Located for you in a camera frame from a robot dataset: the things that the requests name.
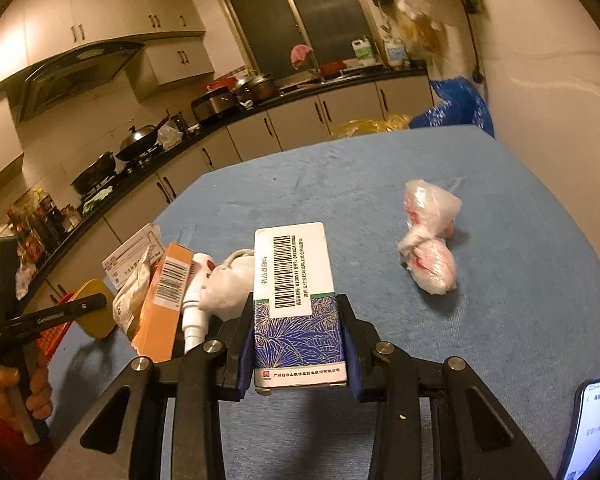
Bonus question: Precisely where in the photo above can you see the white cardboard medicine box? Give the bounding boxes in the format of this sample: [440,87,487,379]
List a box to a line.
[101,223,162,291]

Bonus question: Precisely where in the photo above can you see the metal cooking pot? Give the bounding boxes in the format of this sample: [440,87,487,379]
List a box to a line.
[235,74,279,104]

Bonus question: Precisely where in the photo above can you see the black frying pan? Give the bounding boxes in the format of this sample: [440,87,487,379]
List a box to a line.
[70,152,119,194]

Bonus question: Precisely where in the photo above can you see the white tissue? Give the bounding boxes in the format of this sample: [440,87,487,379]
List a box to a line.
[200,249,256,320]

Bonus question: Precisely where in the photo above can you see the white plastic bottle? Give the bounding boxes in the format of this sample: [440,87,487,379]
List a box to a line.
[181,252,216,356]

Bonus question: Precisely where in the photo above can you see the orange medicine box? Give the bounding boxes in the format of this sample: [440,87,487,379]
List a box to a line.
[130,242,196,363]

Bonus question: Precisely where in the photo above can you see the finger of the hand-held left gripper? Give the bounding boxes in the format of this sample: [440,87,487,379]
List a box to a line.
[0,236,22,323]
[0,294,107,348]

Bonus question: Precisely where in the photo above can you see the red plastic basket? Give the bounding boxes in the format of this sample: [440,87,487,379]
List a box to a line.
[0,287,78,480]

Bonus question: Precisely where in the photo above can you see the green cloth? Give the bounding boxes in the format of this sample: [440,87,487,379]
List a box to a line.
[81,186,114,212]

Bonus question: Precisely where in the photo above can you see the small printed white packet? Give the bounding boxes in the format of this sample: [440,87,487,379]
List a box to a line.
[112,260,153,341]

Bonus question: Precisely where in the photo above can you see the cream lower kitchen cabinets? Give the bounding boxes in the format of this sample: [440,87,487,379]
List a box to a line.
[30,76,436,311]

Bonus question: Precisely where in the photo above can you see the row of condiment bottles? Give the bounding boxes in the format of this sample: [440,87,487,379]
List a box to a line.
[7,187,83,266]

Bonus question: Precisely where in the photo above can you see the hanging plastic bags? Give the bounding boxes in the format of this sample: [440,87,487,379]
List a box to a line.
[394,0,450,57]

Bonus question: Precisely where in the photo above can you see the wok with metal lid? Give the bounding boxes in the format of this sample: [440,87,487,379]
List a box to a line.
[116,116,172,162]

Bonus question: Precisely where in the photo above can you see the black power cable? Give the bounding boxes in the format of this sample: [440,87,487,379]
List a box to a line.
[439,0,487,84]

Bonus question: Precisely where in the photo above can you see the metal framed window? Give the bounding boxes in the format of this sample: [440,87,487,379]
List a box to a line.
[222,0,386,82]

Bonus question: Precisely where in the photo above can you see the person's left hand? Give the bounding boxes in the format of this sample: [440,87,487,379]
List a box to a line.
[0,352,55,433]

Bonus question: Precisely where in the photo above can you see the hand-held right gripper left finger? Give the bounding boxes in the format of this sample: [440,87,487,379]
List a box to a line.
[40,294,256,480]

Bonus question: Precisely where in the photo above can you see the blue label detergent jug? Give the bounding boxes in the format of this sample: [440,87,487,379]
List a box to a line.
[384,35,410,70]

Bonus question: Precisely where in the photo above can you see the black rice cooker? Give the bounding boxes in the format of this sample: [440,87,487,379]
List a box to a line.
[191,87,239,124]

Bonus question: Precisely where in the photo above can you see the cream upper wall cabinets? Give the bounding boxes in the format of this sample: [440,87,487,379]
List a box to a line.
[0,0,216,101]

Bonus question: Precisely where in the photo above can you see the yellow plastic bag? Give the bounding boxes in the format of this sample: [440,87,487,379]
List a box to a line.
[330,114,412,139]

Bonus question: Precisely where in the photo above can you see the crumpled clear plastic bag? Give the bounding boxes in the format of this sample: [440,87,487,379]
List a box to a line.
[397,179,463,295]

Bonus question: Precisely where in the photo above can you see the range hood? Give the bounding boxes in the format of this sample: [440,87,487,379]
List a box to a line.
[17,40,146,122]

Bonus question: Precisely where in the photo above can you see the green label detergent jug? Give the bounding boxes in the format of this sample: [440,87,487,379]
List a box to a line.
[351,35,376,67]

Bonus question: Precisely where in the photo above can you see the black kitchen countertop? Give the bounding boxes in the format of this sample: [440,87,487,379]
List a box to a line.
[10,67,428,311]

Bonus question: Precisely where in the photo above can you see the black smartphone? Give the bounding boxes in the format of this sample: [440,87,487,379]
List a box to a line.
[562,374,600,480]

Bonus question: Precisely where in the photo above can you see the blue plastic bag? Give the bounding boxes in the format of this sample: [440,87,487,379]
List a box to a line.
[409,76,496,139]

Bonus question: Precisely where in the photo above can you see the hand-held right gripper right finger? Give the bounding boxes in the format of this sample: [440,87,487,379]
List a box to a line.
[336,294,556,480]

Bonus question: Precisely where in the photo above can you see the blue tablecloth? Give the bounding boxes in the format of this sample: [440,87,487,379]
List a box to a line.
[45,125,600,480]

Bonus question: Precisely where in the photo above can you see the pink cloth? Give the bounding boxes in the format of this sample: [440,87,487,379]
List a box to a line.
[290,44,314,72]

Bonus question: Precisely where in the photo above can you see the yellow flat pad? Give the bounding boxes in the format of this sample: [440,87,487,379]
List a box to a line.
[72,278,117,339]

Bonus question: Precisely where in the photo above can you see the blue patterned medicine box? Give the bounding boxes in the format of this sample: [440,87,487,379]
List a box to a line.
[252,221,348,390]

